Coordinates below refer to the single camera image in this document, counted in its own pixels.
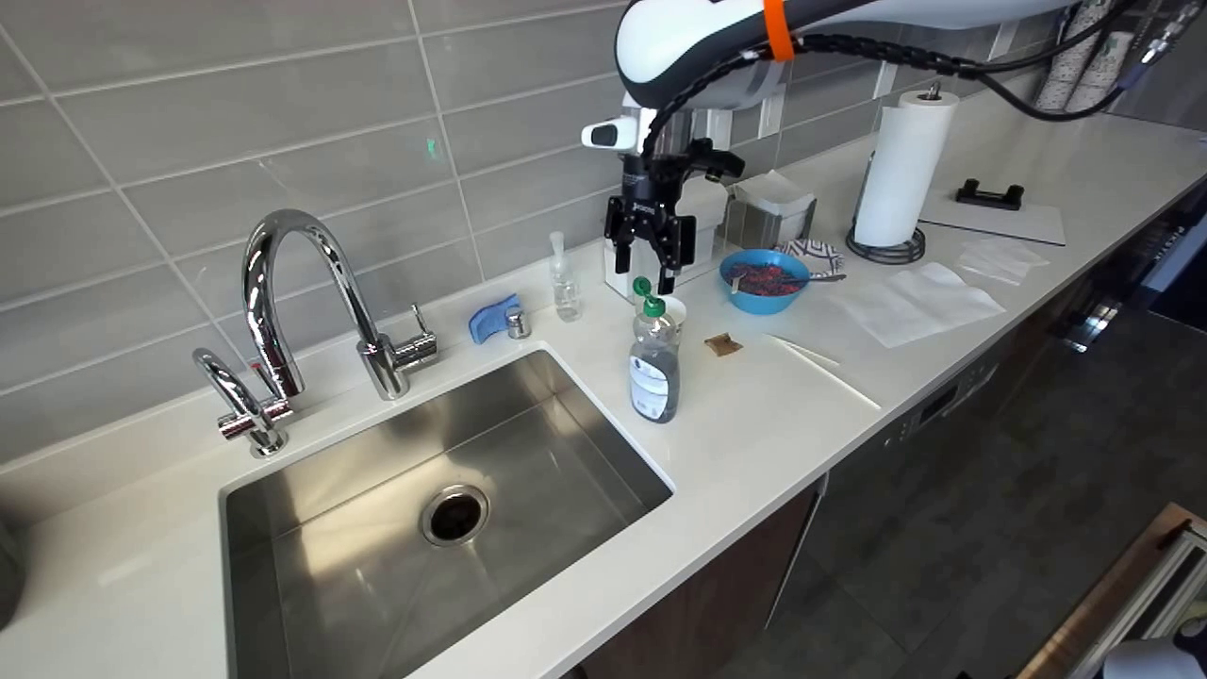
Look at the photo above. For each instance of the clear plastic sheet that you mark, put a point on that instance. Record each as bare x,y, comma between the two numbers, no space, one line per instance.
937,295

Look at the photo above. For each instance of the chrome sink stopper knob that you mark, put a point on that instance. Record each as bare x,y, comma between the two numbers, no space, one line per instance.
519,325

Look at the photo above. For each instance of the blue sponge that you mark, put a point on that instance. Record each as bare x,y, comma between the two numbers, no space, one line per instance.
492,317

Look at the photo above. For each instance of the chrome gooseneck faucet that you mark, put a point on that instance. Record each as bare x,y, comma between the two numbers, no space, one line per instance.
300,288

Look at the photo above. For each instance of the paper towel roll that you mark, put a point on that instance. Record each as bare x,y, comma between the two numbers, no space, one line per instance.
898,175

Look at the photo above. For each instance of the small brown packet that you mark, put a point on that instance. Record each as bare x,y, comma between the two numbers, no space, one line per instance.
723,344

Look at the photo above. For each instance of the clear soap dispenser bottle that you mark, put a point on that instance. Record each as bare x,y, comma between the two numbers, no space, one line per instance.
559,277

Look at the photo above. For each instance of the blue bowl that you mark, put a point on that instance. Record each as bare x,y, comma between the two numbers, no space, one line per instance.
763,281

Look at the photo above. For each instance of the blue patterned paper plate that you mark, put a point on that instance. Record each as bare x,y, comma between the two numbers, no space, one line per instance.
818,262

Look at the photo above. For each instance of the black bracket on board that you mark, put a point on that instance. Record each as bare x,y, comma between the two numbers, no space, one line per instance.
983,199

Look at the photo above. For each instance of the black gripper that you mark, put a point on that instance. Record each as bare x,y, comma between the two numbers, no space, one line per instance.
647,209

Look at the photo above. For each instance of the stainless steel sink basin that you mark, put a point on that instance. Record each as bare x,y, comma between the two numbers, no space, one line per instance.
385,550

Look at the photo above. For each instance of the small chrome side tap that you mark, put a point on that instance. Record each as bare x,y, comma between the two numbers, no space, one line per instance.
255,420

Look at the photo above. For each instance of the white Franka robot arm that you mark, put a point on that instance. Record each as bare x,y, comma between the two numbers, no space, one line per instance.
723,56

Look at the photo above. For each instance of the clear bottle with green lid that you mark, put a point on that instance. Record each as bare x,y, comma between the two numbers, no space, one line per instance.
655,355

